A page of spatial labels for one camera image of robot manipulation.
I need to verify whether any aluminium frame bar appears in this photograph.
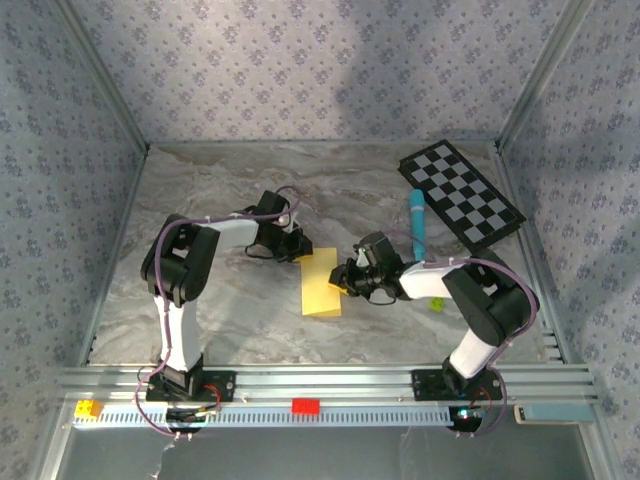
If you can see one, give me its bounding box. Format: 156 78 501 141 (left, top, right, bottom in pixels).
148 139 500 150
494 144 566 362
77 144 151 369

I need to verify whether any black and white checkerboard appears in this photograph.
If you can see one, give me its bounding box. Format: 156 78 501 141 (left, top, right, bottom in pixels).
397 139 528 256

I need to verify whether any yellow toy block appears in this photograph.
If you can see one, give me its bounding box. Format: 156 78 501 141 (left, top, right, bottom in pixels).
74 399 105 419

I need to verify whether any teal cylindrical pen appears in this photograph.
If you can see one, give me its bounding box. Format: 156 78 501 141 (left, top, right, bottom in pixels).
407 188 430 262

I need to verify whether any beige and blue device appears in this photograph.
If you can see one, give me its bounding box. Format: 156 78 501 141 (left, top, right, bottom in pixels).
513 402 596 426

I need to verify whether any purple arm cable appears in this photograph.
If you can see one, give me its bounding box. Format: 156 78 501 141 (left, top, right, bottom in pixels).
384 229 541 442
133 185 302 442

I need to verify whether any aluminium mounting rail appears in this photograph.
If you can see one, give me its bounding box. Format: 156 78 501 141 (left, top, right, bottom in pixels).
54 363 600 407

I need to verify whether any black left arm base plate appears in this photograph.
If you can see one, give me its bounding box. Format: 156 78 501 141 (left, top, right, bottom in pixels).
144 368 238 404

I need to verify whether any black controller board with wires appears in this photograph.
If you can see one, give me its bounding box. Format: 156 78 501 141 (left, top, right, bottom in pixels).
447 405 485 432
164 407 221 435

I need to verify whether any white slotted cable duct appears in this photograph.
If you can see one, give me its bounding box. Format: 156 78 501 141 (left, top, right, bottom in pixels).
72 403 454 429

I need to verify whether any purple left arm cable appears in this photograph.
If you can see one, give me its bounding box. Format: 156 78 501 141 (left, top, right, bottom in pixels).
133 185 302 442

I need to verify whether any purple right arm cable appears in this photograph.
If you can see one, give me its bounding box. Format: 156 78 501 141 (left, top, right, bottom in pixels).
384 229 541 442

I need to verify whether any yellow cloth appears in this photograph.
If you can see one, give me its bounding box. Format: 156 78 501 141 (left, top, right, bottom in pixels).
299 247 344 318

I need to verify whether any aluminium frame post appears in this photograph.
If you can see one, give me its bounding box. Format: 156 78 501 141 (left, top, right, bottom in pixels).
496 0 597 154

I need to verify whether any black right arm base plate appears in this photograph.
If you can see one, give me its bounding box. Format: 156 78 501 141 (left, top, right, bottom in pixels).
410 368 504 403

